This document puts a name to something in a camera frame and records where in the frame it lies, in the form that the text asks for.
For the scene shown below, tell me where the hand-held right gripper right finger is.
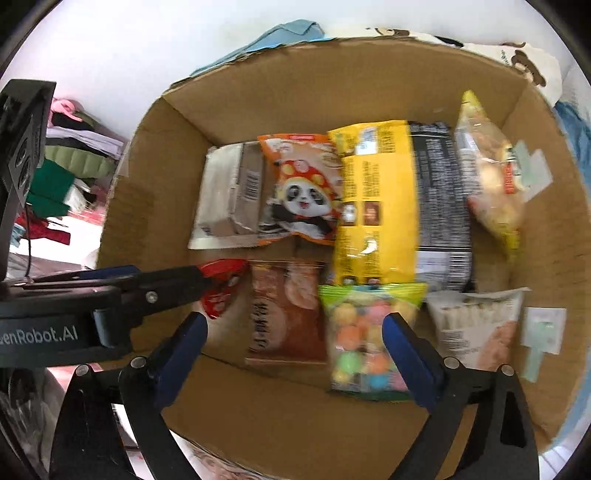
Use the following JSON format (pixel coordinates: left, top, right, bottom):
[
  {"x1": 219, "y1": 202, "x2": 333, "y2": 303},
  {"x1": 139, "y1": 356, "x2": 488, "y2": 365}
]
[{"x1": 381, "y1": 311, "x2": 541, "y2": 480}]

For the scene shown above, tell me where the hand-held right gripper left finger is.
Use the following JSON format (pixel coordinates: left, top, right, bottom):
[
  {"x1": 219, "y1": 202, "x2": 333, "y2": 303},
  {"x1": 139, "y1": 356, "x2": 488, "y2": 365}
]
[{"x1": 48, "y1": 311, "x2": 208, "y2": 480}]

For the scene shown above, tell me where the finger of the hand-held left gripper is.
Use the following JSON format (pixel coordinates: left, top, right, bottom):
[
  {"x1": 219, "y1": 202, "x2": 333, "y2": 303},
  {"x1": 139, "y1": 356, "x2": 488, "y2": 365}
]
[
  {"x1": 92, "y1": 264, "x2": 208, "y2": 348},
  {"x1": 28, "y1": 265, "x2": 139, "y2": 288}
]

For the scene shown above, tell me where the colourful candy ball packet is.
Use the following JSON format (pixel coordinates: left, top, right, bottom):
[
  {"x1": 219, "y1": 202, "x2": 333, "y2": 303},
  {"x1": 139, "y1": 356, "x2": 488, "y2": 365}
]
[{"x1": 318, "y1": 282, "x2": 428, "y2": 402}]

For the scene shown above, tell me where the small red snack packet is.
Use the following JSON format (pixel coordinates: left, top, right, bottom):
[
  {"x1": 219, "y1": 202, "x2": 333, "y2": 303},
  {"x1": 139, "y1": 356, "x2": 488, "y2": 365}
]
[{"x1": 198, "y1": 258, "x2": 250, "y2": 320}]

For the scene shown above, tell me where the white biscuit stick packet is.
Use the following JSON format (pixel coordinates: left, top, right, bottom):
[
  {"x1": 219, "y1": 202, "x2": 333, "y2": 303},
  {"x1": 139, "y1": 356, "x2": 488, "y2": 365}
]
[{"x1": 425, "y1": 288, "x2": 527, "y2": 370}]

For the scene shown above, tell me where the brown pastry packet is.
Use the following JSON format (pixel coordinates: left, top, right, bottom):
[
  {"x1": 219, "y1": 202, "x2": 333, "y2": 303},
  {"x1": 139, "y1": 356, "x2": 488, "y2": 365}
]
[{"x1": 244, "y1": 261, "x2": 331, "y2": 367}]

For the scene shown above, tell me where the silver white snack packet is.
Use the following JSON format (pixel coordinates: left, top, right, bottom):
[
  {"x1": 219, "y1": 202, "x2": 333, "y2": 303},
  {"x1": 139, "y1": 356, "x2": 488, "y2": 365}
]
[{"x1": 187, "y1": 142, "x2": 266, "y2": 251}]

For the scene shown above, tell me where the cardboard box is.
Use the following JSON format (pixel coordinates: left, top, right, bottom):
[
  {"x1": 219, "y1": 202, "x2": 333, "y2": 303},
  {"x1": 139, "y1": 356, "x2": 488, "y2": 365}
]
[{"x1": 95, "y1": 37, "x2": 591, "y2": 480}]

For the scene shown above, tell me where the black snack packet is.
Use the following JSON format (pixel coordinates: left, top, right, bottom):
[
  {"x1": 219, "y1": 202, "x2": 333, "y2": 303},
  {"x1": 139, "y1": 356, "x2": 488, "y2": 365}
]
[{"x1": 409, "y1": 121, "x2": 476, "y2": 292}]

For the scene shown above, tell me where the orange panda snack packet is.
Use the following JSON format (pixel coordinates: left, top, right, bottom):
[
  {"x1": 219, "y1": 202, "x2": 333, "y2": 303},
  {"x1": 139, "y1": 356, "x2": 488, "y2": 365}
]
[{"x1": 256, "y1": 133, "x2": 346, "y2": 246}]

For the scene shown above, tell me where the large yellow snack packet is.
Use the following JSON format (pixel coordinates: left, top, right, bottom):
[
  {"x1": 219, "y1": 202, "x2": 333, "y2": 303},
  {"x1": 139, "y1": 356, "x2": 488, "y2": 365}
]
[{"x1": 327, "y1": 120, "x2": 428, "y2": 289}]

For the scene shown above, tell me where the clear yellow-edged biscuit packet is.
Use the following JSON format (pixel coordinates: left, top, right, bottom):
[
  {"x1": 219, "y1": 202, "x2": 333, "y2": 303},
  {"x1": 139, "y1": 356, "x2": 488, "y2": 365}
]
[{"x1": 455, "y1": 90, "x2": 529, "y2": 264}]

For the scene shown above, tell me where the red garment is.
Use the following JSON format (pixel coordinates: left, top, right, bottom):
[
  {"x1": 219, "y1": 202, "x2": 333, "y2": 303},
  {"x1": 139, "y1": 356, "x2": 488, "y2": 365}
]
[{"x1": 14, "y1": 217, "x2": 72, "y2": 245}]

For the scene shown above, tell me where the dark green garment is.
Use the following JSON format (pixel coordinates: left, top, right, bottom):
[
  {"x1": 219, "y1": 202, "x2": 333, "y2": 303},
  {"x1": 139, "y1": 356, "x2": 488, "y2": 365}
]
[{"x1": 25, "y1": 159, "x2": 77, "y2": 217}]

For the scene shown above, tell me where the olive puffer jacket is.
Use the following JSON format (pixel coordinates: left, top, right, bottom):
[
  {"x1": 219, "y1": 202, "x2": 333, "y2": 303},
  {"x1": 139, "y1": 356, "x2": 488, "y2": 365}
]
[{"x1": 44, "y1": 145, "x2": 118, "y2": 178}]

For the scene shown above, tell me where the white quilted floral blanket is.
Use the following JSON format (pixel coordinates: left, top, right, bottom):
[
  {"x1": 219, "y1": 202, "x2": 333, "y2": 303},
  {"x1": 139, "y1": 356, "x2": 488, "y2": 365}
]
[{"x1": 178, "y1": 436, "x2": 278, "y2": 480}]

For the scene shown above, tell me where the pink plush toy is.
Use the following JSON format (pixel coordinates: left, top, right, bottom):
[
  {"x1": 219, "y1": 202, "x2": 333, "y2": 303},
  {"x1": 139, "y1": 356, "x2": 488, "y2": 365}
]
[{"x1": 52, "y1": 98, "x2": 86, "y2": 121}]

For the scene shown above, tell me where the teal cloth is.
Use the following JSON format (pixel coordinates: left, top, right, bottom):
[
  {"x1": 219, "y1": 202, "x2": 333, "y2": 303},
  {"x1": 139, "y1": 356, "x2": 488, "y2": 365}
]
[{"x1": 189, "y1": 18, "x2": 326, "y2": 77}]

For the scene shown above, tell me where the blue bed sheet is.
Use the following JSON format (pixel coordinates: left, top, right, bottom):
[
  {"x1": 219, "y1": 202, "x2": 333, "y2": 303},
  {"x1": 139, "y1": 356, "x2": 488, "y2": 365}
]
[{"x1": 554, "y1": 99, "x2": 591, "y2": 153}]

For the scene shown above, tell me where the white bear print pillow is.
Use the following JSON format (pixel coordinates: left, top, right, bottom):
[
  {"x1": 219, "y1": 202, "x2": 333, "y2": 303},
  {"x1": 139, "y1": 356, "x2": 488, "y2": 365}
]
[{"x1": 369, "y1": 25, "x2": 564, "y2": 104}]

